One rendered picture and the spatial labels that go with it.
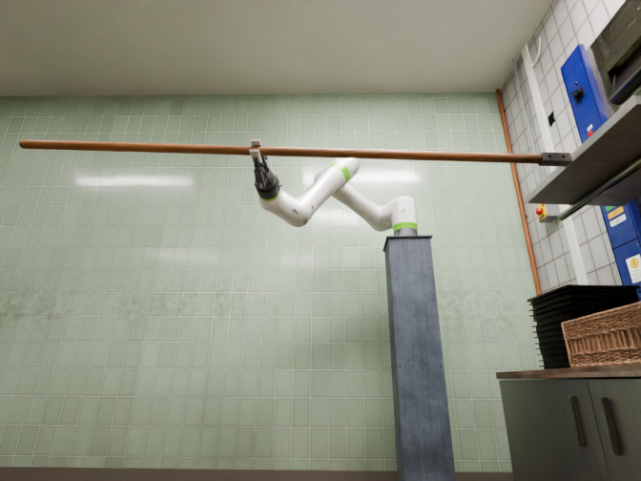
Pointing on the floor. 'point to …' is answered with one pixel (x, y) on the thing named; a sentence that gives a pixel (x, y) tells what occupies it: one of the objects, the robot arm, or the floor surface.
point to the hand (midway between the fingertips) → (257, 151)
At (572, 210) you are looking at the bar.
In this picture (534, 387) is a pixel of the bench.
